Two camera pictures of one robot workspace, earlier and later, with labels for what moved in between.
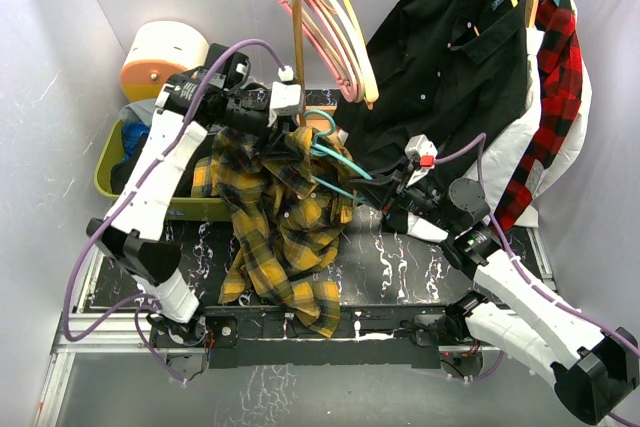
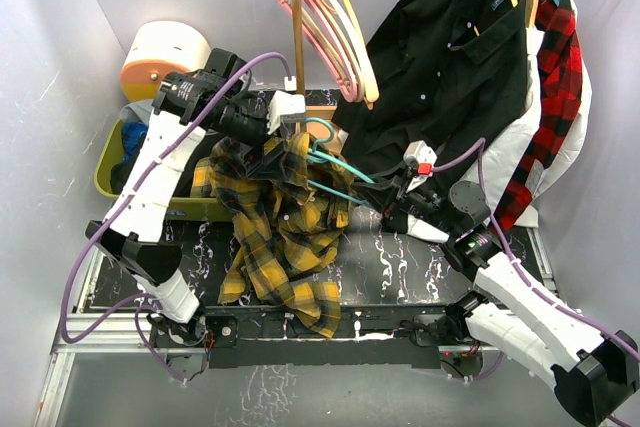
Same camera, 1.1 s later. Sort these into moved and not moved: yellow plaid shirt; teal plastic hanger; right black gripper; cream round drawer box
Moved: teal plastic hanger
Not moved: yellow plaid shirt; right black gripper; cream round drawer box
